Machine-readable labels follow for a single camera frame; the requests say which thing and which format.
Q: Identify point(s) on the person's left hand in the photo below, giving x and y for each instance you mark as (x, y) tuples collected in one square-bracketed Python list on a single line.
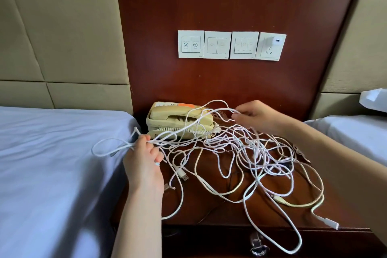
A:
[(142, 170)]

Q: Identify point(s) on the person's right hand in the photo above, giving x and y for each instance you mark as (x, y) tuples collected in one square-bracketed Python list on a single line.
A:
[(263, 117)]

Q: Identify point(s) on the dark wooden drawer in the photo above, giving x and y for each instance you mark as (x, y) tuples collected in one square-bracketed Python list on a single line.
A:
[(205, 244)]

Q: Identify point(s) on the person's right forearm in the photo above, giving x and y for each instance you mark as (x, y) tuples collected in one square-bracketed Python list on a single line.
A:
[(344, 164)]

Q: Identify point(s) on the person's left forearm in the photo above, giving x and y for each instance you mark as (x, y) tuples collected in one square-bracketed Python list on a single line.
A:
[(139, 227)]

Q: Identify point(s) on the wooden nightstand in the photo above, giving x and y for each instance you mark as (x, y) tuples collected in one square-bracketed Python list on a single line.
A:
[(205, 203)]

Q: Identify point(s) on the white plug-in charger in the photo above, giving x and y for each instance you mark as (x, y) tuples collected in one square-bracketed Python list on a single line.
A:
[(275, 40)]

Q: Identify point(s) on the left bed white sheet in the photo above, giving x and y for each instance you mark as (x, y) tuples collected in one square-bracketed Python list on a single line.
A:
[(54, 176)]

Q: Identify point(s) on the bed white sheet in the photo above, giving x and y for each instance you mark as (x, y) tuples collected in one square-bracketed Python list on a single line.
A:
[(54, 176), (357, 137)]

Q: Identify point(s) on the right bed white sheet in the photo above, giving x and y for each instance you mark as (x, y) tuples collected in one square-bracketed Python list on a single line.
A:
[(357, 137)]

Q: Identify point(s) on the white pillow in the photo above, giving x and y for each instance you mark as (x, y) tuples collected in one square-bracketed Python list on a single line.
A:
[(376, 100)]

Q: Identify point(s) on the beige padded headboard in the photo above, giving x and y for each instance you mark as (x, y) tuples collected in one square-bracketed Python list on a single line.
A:
[(357, 49), (60, 31)]

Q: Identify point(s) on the white wall socket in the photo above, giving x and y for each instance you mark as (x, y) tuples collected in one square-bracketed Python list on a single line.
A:
[(269, 54)]

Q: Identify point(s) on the white triple rocker wall switch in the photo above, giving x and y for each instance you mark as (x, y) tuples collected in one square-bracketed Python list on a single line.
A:
[(244, 45)]

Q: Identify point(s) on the white double rocker wall switch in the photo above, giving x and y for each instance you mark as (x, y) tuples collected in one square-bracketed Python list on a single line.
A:
[(217, 45)]

